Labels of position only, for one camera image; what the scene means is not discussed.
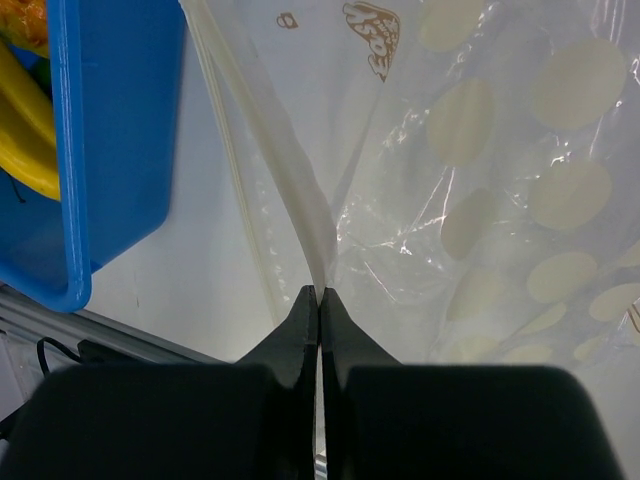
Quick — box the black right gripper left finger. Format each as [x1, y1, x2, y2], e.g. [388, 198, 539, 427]
[9, 286, 319, 479]

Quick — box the aluminium mounting rail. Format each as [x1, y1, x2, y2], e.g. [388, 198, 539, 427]
[1, 285, 220, 364]

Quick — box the orange toy pineapple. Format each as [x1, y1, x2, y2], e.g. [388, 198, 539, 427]
[0, 0, 50, 58]

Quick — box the yellow toy banana bunch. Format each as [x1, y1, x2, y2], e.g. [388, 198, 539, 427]
[1, 44, 61, 201]

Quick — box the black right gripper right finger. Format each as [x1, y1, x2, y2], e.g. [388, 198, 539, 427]
[319, 289, 623, 479]

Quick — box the blue plastic bin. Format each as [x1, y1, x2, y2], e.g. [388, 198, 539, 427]
[1, 1, 185, 312]

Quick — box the clear dotted zip top bag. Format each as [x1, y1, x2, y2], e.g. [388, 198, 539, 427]
[181, 1, 639, 368]

